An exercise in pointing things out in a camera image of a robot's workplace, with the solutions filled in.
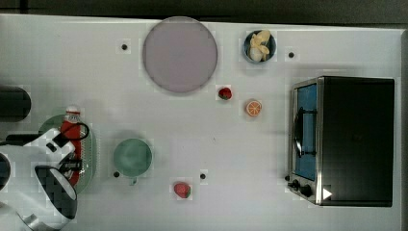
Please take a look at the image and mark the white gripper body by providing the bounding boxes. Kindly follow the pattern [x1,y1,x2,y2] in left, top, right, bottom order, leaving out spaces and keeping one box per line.
[25,128,75,167]

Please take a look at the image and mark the grey round plate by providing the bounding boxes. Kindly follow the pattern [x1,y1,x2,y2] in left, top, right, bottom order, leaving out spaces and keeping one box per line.
[142,16,217,93]

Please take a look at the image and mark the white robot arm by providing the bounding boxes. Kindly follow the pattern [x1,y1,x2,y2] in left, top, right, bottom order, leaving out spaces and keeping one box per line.
[1,128,77,231]

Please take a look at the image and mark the blue bowl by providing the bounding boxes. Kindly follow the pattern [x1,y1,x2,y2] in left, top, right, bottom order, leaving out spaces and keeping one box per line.
[243,30,276,64]

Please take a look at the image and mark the large plush strawberry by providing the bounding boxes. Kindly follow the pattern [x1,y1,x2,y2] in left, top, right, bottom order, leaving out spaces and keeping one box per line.
[173,182,191,198]

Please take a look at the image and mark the black cable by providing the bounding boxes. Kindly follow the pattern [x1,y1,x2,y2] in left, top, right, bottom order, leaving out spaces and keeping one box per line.
[0,121,90,147]

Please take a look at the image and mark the red plush ketchup bottle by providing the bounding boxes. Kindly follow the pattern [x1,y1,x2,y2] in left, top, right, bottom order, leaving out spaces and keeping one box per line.
[61,105,82,186]

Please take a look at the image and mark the silver toaster oven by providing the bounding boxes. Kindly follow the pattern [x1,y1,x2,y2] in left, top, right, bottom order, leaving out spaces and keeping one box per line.
[285,76,395,207]

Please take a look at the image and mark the small plush strawberry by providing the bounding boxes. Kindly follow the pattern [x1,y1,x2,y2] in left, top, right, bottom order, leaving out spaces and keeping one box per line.
[218,88,233,100]

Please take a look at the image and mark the yellow chips in bowl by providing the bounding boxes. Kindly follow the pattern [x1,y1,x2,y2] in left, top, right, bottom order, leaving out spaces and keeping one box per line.
[249,30,270,62]

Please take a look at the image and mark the plush orange slice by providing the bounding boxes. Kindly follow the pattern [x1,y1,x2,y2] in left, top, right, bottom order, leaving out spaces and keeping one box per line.
[245,100,262,116]

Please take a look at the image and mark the black cylinder at edge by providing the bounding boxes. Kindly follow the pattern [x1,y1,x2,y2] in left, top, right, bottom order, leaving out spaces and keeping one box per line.
[0,85,32,122]

